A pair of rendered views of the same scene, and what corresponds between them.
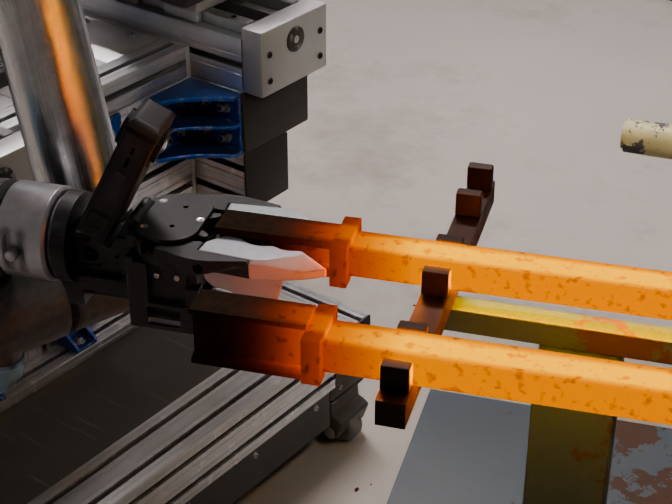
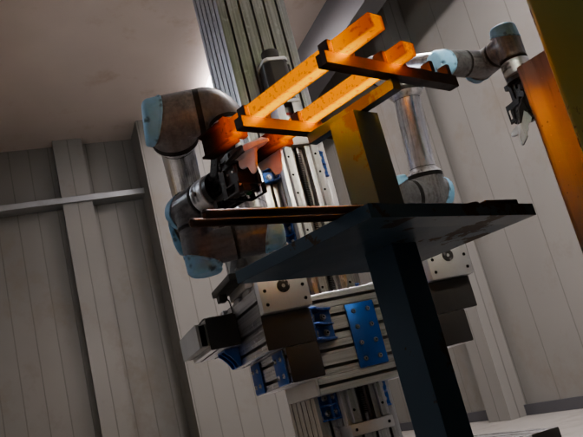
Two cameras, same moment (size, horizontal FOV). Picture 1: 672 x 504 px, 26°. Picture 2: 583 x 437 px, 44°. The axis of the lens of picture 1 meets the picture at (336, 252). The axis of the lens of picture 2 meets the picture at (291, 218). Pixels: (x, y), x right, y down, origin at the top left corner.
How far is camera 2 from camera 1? 1.24 m
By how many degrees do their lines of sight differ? 54
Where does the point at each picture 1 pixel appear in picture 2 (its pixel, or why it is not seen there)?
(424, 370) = (252, 107)
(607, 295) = (344, 85)
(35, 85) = not seen: hidden behind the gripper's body
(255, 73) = (428, 270)
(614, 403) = (298, 73)
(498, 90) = not seen: outside the picture
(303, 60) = (456, 266)
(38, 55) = not seen: hidden behind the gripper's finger
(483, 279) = (311, 108)
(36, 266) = (199, 195)
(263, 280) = (250, 152)
